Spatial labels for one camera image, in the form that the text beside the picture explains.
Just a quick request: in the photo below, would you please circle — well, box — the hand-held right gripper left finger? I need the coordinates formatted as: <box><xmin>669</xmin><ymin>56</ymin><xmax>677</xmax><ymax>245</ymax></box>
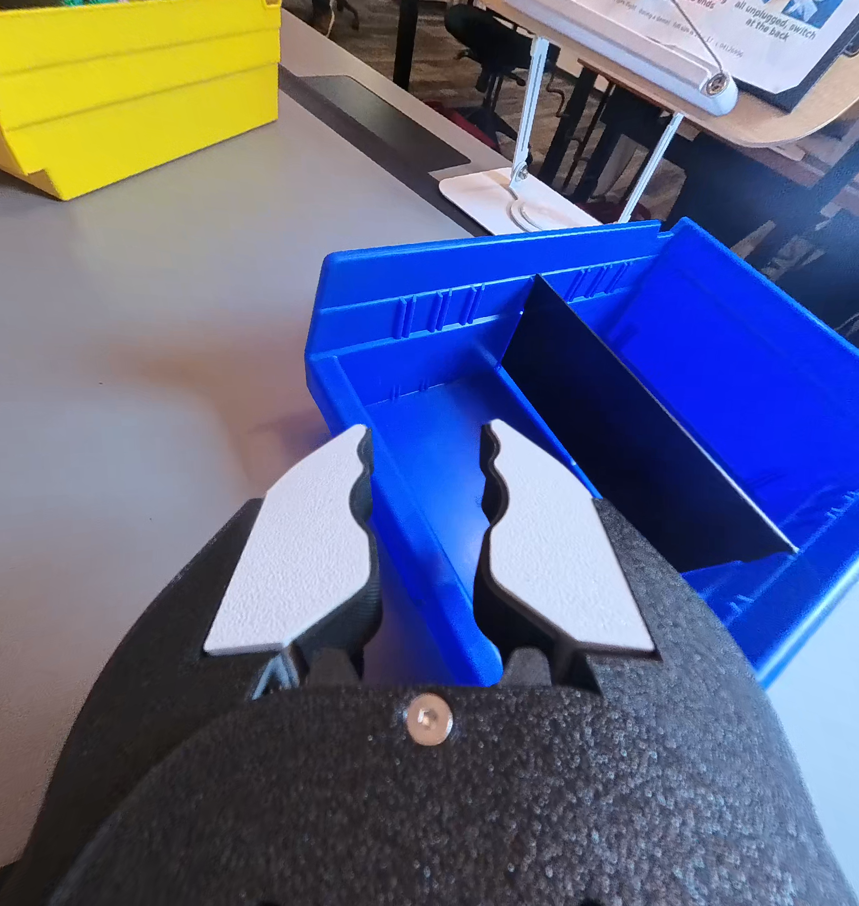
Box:
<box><xmin>203</xmin><ymin>423</ymin><xmax>384</xmax><ymax>699</ymax></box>

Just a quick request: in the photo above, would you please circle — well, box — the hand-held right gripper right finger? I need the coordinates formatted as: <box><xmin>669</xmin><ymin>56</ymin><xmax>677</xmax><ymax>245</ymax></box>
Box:
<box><xmin>472</xmin><ymin>419</ymin><xmax>658</xmax><ymax>692</ymax></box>

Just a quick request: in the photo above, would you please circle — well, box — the blue plastic storage bin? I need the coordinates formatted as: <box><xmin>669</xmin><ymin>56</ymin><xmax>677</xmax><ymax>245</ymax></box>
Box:
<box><xmin>305</xmin><ymin>216</ymin><xmax>859</xmax><ymax>691</ymax></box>

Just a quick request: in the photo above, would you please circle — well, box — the black bin divider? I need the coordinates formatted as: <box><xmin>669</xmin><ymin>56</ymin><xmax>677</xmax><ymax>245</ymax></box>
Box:
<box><xmin>500</xmin><ymin>275</ymin><xmax>800</xmax><ymax>574</ymax></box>

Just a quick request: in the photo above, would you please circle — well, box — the white board at table edge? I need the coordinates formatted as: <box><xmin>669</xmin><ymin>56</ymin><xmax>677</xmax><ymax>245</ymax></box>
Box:
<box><xmin>438</xmin><ymin>0</ymin><xmax>741</xmax><ymax>236</ymax></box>

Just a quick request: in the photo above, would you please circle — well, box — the yellow plastic storage bin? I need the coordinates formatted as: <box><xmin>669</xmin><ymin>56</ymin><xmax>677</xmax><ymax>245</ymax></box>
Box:
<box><xmin>0</xmin><ymin>0</ymin><xmax>283</xmax><ymax>201</ymax></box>

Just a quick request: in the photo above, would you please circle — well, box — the black office chair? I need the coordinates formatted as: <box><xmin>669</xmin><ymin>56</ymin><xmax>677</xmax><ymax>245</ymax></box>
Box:
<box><xmin>444</xmin><ymin>3</ymin><xmax>538</xmax><ymax>153</ymax></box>

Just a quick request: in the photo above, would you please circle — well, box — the printed paper sheet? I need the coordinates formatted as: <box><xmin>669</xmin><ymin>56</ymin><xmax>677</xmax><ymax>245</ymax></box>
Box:
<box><xmin>599</xmin><ymin>0</ymin><xmax>859</xmax><ymax>98</ymax></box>

